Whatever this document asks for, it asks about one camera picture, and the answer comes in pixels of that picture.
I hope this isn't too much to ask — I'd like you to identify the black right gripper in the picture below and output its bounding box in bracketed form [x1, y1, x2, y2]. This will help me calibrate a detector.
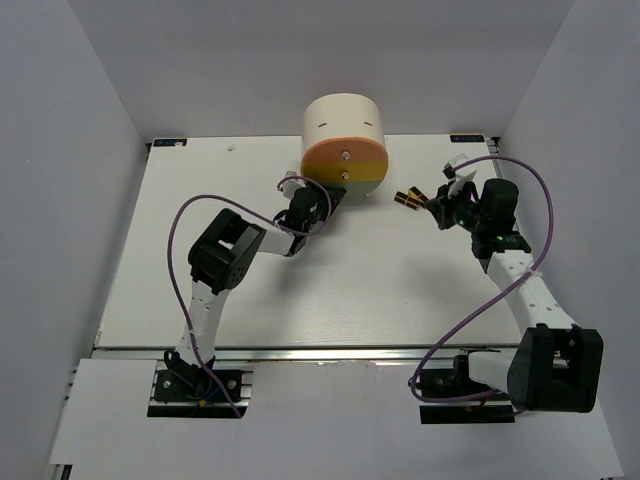
[424, 179, 487, 234]

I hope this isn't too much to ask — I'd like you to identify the grey bottom drawer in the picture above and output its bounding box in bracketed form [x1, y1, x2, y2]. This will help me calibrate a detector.
[343, 181, 381, 198]

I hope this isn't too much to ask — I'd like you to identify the yellow drawer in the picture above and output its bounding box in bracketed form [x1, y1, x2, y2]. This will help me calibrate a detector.
[301, 158, 388, 184]

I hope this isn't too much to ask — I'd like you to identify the black gold lipstick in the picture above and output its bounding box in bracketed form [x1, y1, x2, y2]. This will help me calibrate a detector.
[408, 186, 428, 203]
[394, 191, 422, 210]

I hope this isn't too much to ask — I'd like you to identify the orange top drawer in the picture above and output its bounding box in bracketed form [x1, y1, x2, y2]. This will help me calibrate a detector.
[303, 136, 388, 162]

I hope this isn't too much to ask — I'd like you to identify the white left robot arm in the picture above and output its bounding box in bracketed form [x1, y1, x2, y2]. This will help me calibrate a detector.
[164, 172, 346, 399]

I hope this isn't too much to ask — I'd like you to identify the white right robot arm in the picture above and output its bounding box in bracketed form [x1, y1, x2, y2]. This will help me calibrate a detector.
[426, 178, 604, 413]

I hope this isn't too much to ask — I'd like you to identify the cream round drawer organizer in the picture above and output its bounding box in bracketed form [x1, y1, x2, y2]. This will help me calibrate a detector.
[301, 93, 387, 188]

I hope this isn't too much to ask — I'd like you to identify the left blue table label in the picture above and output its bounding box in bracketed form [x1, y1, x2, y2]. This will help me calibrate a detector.
[152, 138, 187, 148]

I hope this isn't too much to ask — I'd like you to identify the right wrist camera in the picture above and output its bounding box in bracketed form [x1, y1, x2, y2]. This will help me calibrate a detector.
[443, 154, 477, 198]

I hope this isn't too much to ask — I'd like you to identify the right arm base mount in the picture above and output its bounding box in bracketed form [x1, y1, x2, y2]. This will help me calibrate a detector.
[416, 354, 516, 426]

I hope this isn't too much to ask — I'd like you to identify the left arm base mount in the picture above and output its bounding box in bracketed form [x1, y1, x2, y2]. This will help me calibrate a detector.
[147, 350, 249, 419]

